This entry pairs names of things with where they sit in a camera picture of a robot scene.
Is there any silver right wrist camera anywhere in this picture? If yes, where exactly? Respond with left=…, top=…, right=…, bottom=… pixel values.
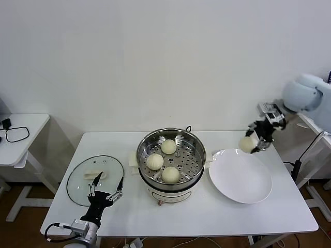
left=257, top=102, right=287, bottom=130

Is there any white round plate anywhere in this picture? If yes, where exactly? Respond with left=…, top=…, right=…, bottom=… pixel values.
left=208, top=148, right=273, bottom=205

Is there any white steamed baozi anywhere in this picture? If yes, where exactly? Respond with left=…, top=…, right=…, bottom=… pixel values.
left=238, top=136, right=259, bottom=153
left=146, top=153, right=165, bottom=171
left=161, top=166, right=181, bottom=184
left=161, top=138, right=178, bottom=155

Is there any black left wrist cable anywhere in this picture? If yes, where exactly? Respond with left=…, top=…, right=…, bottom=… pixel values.
left=44, top=223, right=74, bottom=242

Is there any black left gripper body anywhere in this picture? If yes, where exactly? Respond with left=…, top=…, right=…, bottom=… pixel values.
left=79, top=190, right=115, bottom=226

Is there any black cable with adapter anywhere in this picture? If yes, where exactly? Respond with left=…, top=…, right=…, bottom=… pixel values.
left=283, top=131, right=328, bottom=181

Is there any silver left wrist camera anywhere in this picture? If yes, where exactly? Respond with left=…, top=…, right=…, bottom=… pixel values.
left=70, top=219, right=90, bottom=237

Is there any white electric cooking pot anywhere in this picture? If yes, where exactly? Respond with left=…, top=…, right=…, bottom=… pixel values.
left=128, top=146, right=215, bottom=207

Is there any black looped cable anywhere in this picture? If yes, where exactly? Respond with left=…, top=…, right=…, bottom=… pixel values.
left=5, top=126, right=31, bottom=143

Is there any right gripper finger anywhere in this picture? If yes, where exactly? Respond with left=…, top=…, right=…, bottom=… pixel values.
left=245, top=123, right=258, bottom=137
left=250, top=138, right=274, bottom=154

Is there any round glass pot lid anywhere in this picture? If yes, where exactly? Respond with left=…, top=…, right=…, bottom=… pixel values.
left=66, top=154, right=125, bottom=207

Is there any white desk with legs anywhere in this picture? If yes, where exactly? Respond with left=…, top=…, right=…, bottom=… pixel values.
left=294, top=111, right=331, bottom=222

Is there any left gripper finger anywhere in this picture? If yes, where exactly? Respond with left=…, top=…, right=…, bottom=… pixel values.
left=87, top=171, right=103, bottom=198
left=106, top=176, right=124, bottom=202

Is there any white power strip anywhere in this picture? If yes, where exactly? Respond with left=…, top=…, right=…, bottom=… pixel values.
left=125, top=237, right=144, bottom=248

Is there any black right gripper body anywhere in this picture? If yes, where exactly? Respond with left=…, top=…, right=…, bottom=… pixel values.
left=254, top=118, right=276, bottom=142

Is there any white side table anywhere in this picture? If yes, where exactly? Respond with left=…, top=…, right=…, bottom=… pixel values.
left=0, top=113, right=59, bottom=222

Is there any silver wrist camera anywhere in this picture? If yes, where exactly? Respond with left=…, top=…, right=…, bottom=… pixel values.
left=257, top=102, right=287, bottom=130
left=70, top=219, right=90, bottom=237

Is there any perforated steel steamer basket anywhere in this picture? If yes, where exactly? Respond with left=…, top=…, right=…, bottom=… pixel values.
left=136, top=128, right=207, bottom=186

